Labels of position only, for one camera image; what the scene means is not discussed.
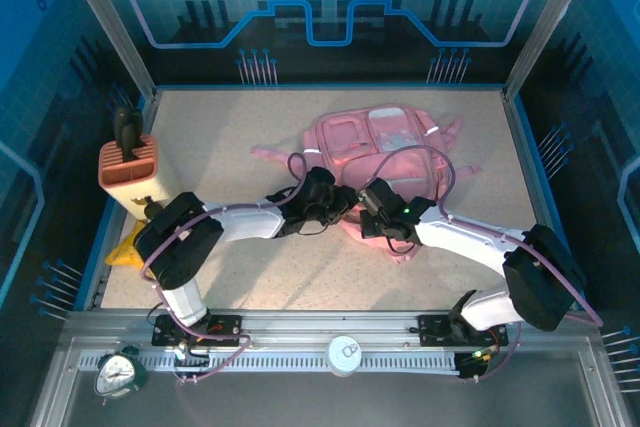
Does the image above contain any pink school backpack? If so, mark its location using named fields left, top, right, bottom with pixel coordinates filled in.
left=249, top=104, right=482, bottom=264

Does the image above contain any white round button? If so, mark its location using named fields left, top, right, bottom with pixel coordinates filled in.
left=325, top=335, right=363, bottom=378

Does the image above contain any orange cream knife block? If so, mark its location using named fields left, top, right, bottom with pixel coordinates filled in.
left=97, top=135, right=179, bottom=218

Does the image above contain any yellow plastic packet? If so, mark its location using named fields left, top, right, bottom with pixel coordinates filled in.
left=103, top=224, right=147, bottom=268

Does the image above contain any green alarm clock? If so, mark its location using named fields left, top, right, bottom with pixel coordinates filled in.
left=94, top=345, right=149, bottom=406

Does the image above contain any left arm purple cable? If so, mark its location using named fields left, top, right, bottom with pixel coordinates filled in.
left=139, top=152, right=307, bottom=387

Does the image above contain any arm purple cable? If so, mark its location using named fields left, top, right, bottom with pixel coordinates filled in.
left=139, top=152, right=307, bottom=387
left=367, top=145, right=605, bottom=383

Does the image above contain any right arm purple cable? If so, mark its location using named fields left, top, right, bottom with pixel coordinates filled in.
left=367, top=145, right=605, bottom=383

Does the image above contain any aluminium front frame rail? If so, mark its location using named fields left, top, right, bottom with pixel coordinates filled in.
left=67, top=309, right=596, bottom=353

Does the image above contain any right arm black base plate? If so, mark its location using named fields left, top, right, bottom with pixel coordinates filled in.
left=417, top=314, right=510, bottom=348

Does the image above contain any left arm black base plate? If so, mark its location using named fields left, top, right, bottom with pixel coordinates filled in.
left=151, top=314, right=245, bottom=348

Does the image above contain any white slotted cable duct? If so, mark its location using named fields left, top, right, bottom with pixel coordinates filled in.
left=77, top=350, right=461, bottom=376

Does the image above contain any black controller box with wires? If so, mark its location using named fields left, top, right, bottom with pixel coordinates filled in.
left=454, top=346, right=501, bottom=383
left=172, top=340, right=211, bottom=386

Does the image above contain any black knife handle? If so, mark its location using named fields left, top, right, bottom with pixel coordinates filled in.
left=112, top=106, right=132, bottom=148
left=124, top=111, right=146, bottom=163

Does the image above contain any aluminium frame post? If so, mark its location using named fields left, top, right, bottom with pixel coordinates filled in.
left=501, top=0, right=604, bottom=102
left=53, top=0, right=160, bottom=102

